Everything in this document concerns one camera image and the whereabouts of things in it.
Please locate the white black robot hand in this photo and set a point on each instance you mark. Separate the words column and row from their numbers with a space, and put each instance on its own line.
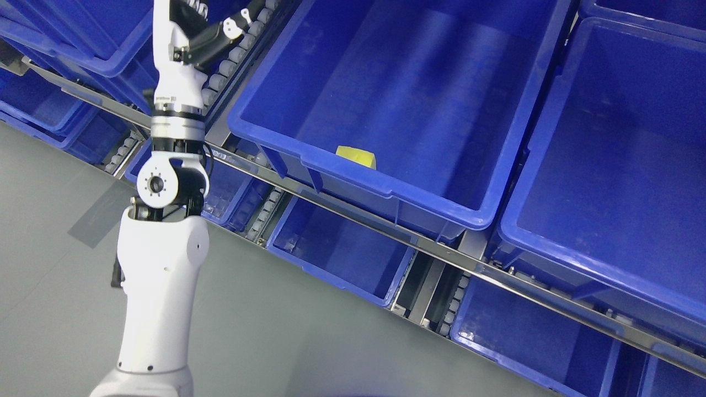
column 184, row 45

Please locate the yellow foam block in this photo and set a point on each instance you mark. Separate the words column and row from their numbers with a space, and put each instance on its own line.
column 357, row 155

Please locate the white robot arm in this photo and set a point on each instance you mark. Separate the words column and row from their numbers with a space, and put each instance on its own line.
column 163, row 242

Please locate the blue bin middle shelf left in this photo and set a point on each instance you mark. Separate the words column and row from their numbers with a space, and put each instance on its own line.
column 105, row 44

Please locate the blue bin shelf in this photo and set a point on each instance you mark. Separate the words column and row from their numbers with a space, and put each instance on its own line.
column 338, row 251
column 609, row 204
column 440, row 91
column 232, row 200
column 105, row 44
column 532, row 341

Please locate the blue bin lower shelf left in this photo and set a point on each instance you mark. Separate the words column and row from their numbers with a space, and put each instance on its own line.
column 232, row 200

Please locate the blue bin middle shelf centre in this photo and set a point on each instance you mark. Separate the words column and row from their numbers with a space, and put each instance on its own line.
column 440, row 91

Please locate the blue bin lower shelf centre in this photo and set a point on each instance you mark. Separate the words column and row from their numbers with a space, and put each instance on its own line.
column 338, row 251

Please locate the metal shelf rack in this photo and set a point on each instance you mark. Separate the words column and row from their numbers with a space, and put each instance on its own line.
column 466, row 257

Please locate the blue bin middle shelf right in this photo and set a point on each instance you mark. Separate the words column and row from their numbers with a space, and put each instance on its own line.
column 609, row 204

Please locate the blue bin lower shelf right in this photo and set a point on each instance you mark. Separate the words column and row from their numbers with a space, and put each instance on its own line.
column 532, row 341

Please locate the blue bin lower far right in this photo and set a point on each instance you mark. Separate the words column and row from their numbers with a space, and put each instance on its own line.
column 661, row 378

